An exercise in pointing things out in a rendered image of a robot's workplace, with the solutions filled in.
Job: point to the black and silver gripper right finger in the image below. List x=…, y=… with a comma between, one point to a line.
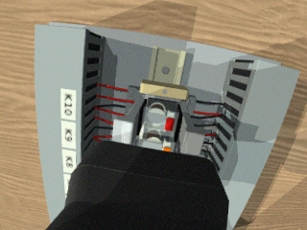
x=189, y=140

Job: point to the grey panel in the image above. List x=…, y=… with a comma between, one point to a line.
x=250, y=95

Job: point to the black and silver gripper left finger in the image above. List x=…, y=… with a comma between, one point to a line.
x=126, y=128

